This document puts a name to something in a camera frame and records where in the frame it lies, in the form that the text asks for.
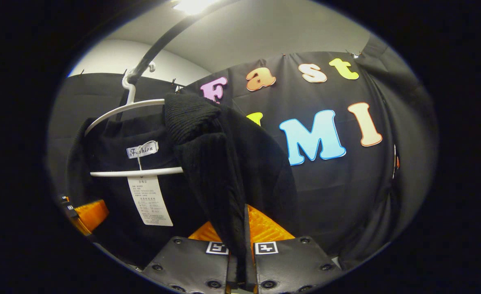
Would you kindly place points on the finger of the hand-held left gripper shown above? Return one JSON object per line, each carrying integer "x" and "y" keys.
{"x": 91, "y": 214}

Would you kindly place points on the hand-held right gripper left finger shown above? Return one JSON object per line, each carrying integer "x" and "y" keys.
{"x": 187, "y": 261}

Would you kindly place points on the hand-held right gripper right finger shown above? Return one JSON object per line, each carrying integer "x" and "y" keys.
{"x": 248, "y": 253}

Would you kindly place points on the white plastic clothes hanger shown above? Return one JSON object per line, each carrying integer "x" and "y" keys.
{"x": 134, "y": 173}

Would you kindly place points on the black knit jacket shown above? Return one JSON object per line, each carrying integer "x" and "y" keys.
{"x": 224, "y": 163}

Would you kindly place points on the black metal clothes rack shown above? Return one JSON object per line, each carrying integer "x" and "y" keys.
{"x": 162, "y": 41}

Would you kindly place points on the white paper hang tag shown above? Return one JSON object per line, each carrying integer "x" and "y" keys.
{"x": 150, "y": 204}

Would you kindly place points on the black backdrop cloth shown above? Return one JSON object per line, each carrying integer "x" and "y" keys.
{"x": 338, "y": 192}

